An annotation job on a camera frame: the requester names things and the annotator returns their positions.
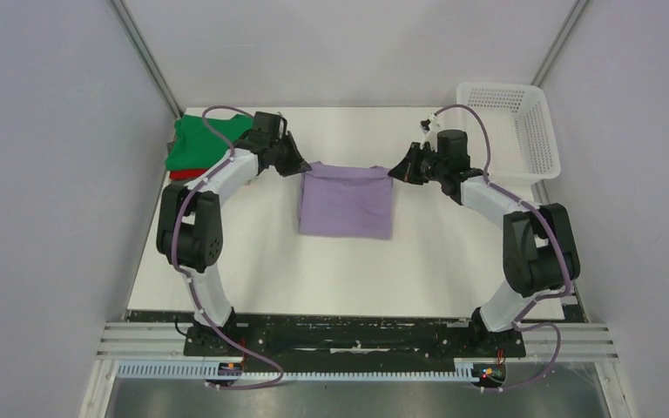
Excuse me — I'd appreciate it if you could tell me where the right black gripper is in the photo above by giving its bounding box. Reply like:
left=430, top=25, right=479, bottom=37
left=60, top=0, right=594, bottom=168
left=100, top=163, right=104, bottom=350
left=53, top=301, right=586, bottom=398
left=390, top=143, right=448, bottom=186

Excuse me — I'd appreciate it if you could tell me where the purple t shirt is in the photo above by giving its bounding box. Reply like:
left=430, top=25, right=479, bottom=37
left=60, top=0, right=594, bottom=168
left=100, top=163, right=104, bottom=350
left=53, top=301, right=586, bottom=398
left=298, top=162, right=394, bottom=240

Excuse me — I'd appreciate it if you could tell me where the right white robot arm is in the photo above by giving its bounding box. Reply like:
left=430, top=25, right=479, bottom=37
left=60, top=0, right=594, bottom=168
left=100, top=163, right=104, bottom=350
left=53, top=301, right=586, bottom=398
left=389, top=130, right=580, bottom=355

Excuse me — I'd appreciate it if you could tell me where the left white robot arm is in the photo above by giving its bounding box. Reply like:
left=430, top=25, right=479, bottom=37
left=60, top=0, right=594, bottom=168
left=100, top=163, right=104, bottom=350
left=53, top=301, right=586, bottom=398
left=156, top=111, right=311, bottom=355

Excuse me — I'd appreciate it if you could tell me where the green folded t shirt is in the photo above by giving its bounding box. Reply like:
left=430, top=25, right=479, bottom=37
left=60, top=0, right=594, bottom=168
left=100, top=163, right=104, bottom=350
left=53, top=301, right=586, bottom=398
left=166, top=114, right=253, bottom=172

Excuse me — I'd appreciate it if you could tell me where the white plastic basket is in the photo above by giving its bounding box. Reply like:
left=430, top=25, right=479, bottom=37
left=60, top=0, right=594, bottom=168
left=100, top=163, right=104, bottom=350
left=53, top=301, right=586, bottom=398
left=456, top=82, right=561, bottom=187

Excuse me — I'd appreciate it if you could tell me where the red folded t shirt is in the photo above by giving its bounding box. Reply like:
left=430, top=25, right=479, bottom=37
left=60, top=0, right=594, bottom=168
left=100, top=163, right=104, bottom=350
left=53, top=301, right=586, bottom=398
left=169, top=169, right=206, bottom=181

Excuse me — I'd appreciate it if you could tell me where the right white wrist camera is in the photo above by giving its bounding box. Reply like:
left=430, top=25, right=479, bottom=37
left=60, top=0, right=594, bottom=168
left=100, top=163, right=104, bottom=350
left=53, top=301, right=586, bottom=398
left=419, top=113, right=442, bottom=149

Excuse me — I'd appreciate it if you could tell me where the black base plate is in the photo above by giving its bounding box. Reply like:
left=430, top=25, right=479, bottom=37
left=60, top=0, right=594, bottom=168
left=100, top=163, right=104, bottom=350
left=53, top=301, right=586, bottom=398
left=126, top=310, right=529, bottom=375

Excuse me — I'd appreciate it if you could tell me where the white cable duct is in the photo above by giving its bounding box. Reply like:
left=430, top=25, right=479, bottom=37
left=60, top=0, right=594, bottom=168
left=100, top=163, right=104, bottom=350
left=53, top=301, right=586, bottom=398
left=117, top=360, right=498, bottom=383

